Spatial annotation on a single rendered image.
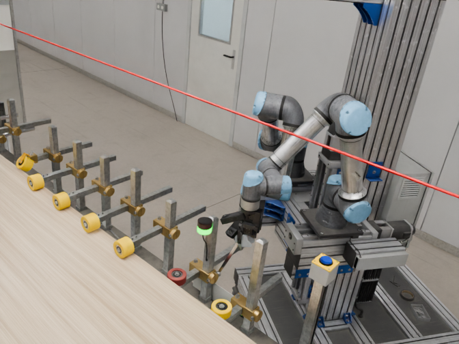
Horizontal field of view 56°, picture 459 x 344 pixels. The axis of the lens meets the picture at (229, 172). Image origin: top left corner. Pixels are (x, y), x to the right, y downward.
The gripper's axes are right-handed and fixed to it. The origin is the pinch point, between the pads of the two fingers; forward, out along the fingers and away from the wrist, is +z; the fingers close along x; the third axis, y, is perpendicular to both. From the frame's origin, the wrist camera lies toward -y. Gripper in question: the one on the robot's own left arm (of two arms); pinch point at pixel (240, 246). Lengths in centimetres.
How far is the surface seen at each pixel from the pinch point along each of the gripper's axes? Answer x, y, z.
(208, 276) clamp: -7.0, -10.6, 14.4
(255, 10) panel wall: 317, -100, -64
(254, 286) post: -14.8, 11.6, 5.5
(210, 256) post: -5.8, -10.8, 4.8
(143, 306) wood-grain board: -38.4, -24.2, 10.6
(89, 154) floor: 213, -242, 94
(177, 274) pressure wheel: -16.9, -20.5, 10.0
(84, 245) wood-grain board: -18, -66, 10
